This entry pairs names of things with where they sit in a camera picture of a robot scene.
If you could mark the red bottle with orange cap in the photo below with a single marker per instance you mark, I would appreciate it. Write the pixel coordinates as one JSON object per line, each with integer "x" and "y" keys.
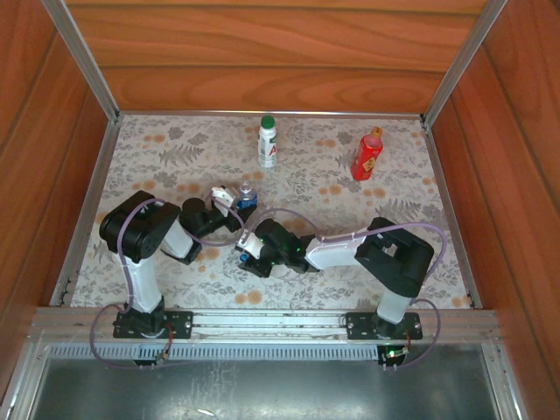
{"x": 366, "y": 157}

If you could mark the aluminium corner post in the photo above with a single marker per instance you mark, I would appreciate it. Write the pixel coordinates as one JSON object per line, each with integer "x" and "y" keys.
{"x": 464, "y": 61}
{"x": 83, "y": 61}

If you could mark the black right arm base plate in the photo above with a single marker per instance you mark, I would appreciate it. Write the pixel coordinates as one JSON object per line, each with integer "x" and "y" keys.
{"x": 359, "y": 326}

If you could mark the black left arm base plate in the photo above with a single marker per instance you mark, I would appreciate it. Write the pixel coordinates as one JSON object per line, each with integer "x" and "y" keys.
{"x": 127, "y": 326}

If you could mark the small circuit board green light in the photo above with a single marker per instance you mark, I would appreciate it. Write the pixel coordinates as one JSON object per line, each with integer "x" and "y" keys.
{"x": 394, "y": 353}

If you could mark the grey metal sheet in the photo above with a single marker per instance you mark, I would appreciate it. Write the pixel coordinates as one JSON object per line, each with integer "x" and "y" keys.
{"x": 262, "y": 389}

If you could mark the floral tablecloth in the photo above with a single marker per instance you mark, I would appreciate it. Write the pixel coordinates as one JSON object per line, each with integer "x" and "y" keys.
{"x": 175, "y": 149}

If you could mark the small clear bottle blue label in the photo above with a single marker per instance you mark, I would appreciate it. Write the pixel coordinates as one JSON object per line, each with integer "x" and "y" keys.
{"x": 247, "y": 194}

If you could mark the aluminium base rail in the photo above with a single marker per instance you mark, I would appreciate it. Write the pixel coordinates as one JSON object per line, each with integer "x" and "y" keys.
{"x": 271, "y": 321}

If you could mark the white bottle with green cap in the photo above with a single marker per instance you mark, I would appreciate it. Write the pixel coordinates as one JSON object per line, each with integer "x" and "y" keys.
{"x": 268, "y": 144}

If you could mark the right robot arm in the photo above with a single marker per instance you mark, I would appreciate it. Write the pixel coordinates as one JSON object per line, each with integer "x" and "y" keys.
{"x": 394, "y": 262}

